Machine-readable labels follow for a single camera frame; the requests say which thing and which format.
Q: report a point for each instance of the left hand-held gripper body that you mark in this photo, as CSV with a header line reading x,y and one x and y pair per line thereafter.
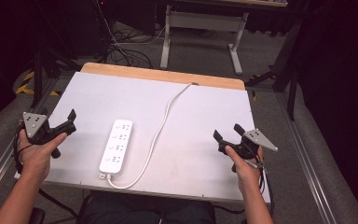
x,y
34,123

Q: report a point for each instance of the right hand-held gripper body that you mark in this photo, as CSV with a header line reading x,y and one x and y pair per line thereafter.
x,y
254,140

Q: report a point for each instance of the white power strip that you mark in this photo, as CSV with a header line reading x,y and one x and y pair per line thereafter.
x,y
116,146

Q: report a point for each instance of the person's right hand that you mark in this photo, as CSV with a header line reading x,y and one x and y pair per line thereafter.
x,y
248,172

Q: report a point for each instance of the person's left hand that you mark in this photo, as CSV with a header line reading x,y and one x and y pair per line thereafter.
x,y
35,158

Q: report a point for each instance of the white tabletop board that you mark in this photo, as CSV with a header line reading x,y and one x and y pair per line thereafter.
x,y
192,130

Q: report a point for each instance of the yellow black floor tape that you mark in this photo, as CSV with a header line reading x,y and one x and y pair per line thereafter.
x,y
28,81

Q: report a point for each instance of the black metal stand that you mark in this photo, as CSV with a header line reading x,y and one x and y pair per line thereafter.
x,y
38,74
287,71

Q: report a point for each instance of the wooden table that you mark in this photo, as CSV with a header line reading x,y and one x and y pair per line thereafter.
x,y
155,74

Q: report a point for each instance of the person's legs in dark trousers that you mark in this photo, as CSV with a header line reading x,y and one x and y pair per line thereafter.
x,y
149,210

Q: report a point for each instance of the wooden desk top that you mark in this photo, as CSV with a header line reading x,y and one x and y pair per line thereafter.
x,y
245,2

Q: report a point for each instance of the grey metal desk frame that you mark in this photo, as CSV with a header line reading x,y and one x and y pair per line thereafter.
x,y
203,21

